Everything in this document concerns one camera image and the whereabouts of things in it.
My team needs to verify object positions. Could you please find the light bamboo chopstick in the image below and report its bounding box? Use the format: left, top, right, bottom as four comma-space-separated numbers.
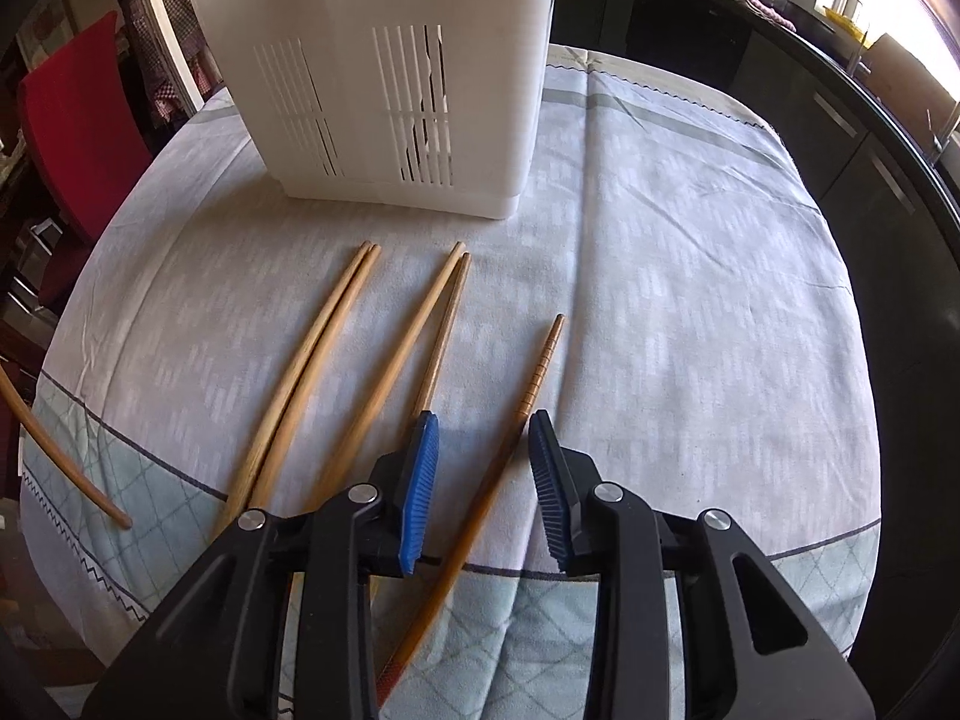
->
0, 371, 133, 530
306, 241, 466, 511
244, 244, 381, 509
212, 241, 373, 538

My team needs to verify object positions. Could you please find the red checkered kitchen cloth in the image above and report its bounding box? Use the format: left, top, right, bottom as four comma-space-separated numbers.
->
734, 0, 796, 32

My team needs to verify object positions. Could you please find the chrome kitchen faucet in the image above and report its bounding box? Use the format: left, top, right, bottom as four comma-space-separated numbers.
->
926, 103, 960, 166

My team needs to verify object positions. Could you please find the patterned grey tablecloth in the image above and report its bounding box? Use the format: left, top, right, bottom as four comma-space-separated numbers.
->
21, 47, 880, 718

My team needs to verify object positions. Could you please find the white plastic utensil holder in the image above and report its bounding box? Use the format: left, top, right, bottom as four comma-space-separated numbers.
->
194, 0, 553, 220

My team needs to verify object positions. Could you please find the red upholstered chair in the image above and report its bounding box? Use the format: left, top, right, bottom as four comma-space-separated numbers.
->
14, 10, 157, 242

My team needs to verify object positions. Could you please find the hanging checkered apron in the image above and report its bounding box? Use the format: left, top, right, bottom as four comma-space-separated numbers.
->
117, 0, 223, 127

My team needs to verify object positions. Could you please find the floral glass sliding door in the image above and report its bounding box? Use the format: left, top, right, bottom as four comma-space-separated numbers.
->
139, 0, 223, 117

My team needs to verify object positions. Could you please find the wooden cutting board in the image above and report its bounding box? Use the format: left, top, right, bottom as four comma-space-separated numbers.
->
861, 34, 957, 151

